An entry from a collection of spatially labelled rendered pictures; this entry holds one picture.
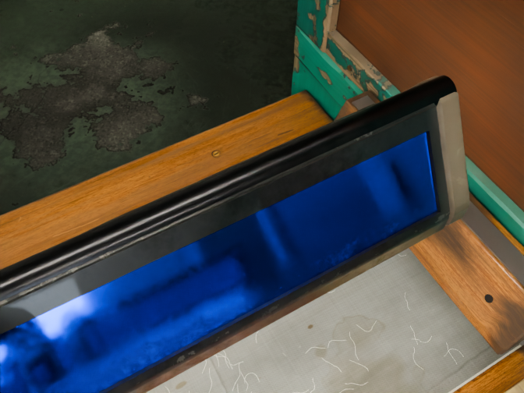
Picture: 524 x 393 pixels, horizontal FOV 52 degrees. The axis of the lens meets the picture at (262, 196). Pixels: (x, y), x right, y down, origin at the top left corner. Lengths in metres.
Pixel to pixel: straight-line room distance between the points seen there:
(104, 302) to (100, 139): 1.57
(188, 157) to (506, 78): 0.38
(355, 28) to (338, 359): 0.37
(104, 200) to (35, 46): 1.57
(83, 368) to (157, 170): 0.46
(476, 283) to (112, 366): 0.39
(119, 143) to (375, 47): 1.24
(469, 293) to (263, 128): 0.33
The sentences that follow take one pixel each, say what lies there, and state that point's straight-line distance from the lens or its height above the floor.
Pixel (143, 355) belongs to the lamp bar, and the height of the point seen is 1.07.
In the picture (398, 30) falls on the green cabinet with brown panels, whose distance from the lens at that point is 0.59.
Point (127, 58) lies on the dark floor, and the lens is 2.05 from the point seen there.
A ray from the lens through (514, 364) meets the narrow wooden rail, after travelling 0.60.
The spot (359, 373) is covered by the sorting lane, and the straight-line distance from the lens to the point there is 0.58.
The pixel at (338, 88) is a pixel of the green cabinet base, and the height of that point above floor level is 0.81.
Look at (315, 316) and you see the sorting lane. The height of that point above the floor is 0.74.
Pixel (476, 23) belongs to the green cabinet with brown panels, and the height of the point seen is 1.00.
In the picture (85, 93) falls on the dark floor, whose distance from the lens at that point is 1.95.
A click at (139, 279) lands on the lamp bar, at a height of 1.09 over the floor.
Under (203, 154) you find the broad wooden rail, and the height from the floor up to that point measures 0.76.
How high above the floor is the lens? 1.29
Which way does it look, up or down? 55 degrees down
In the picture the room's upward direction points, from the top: 1 degrees clockwise
